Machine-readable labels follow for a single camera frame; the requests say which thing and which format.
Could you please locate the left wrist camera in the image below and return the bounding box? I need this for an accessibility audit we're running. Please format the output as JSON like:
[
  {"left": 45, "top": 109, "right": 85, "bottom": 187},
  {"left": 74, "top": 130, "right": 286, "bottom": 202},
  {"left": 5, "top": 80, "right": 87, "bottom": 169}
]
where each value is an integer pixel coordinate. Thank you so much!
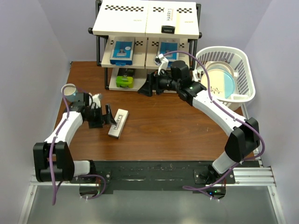
[{"left": 90, "top": 93, "right": 103, "bottom": 109}]

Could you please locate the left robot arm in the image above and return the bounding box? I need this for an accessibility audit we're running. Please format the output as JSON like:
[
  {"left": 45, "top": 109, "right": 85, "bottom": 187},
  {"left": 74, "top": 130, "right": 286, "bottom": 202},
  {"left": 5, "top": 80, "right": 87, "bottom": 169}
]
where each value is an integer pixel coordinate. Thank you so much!
[{"left": 33, "top": 92, "right": 116, "bottom": 183}]

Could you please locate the white Harry's razor box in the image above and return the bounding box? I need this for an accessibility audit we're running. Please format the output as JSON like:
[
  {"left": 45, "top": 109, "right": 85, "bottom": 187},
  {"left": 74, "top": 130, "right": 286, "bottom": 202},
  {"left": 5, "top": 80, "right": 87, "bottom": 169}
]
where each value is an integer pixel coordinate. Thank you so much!
[{"left": 161, "top": 7, "right": 178, "bottom": 34}]

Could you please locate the black green razor box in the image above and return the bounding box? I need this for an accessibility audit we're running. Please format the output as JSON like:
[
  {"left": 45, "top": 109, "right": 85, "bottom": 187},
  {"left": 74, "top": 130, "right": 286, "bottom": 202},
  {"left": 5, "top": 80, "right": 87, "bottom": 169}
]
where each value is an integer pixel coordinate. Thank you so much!
[{"left": 115, "top": 68, "right": 135, "bottom": 89}]

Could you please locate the blue booklet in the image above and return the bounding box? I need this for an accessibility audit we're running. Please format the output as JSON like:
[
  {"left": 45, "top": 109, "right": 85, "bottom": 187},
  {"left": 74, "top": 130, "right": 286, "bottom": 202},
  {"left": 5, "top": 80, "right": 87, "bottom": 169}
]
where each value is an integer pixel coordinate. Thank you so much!
[{"left": 110, "top": 36, "right": 135, "bottom": 66}]

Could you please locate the aluminium rail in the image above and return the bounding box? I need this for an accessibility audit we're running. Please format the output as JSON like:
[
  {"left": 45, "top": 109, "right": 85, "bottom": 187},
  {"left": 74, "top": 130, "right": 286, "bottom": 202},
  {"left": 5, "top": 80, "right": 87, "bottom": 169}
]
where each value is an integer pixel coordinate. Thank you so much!
[{"left": 20, "top": 161, "right": 286, "bottom": 224}]

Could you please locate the beige and blue plate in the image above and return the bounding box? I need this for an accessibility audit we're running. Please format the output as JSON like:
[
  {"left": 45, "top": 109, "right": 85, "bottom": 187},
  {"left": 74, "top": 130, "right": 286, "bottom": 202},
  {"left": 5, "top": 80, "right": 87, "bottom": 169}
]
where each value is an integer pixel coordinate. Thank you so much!
[{"left": 205, "top": 61, "right": 235, "bottom": 98}]

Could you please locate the blue ceramic mug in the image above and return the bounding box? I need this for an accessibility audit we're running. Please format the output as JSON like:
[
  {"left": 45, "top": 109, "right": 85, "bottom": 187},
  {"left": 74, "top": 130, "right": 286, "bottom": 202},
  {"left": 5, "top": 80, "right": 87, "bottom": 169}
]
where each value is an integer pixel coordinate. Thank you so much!
[{"left": 61, "top": 84, "right": 82, "bottom": 103}]

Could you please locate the white three-tier shelf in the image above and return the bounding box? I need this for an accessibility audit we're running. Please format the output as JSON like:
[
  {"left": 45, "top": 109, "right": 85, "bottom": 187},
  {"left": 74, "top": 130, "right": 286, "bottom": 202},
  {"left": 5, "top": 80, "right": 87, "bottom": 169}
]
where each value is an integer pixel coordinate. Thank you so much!
[{"left": 88, "top": 0, "right": 202, "bottom": 91}]

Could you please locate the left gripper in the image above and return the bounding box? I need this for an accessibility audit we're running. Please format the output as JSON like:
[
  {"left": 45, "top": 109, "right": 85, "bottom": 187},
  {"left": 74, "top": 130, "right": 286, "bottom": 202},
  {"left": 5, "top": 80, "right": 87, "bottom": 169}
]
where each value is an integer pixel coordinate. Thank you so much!
[{"left": 85, "top": 103, "right": 116, "bottom": 128}]

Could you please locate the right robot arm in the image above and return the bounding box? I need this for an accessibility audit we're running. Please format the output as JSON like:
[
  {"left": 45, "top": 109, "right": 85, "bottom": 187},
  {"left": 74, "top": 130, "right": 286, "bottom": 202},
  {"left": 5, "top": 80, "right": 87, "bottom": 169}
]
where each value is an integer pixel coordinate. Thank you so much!
[{"left": 138, "top": 61, "right": 260, "bottom": 183}]

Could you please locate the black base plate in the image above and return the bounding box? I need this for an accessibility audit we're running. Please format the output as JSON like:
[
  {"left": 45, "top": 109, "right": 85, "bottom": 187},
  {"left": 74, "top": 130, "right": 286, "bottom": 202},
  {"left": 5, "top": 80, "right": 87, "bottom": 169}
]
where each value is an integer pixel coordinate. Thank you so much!
[{"left": 41, "top": 159, "right": 263, "bottom": 199}]

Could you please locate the blue razor package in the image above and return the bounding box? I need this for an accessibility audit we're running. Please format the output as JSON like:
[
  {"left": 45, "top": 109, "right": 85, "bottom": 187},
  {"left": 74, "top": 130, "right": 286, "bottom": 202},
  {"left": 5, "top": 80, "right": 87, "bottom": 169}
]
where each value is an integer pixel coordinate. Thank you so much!
[{"left": 157, "top": 38, "right": 179, "bottom": 67}]

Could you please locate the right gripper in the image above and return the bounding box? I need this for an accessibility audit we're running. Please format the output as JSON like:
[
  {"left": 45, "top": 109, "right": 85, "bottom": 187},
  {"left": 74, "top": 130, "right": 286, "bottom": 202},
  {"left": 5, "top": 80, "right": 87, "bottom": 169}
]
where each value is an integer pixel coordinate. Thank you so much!
[{"left": 138, "top": 69, "right": 180, "bottom": 97}]

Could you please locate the white plastic basket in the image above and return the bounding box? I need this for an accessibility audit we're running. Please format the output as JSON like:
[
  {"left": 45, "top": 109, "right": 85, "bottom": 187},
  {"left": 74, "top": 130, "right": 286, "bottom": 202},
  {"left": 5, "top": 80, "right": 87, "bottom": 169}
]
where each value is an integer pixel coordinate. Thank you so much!
[{"left": 193, "top": 46, "right": 256, "bottom": 111}]

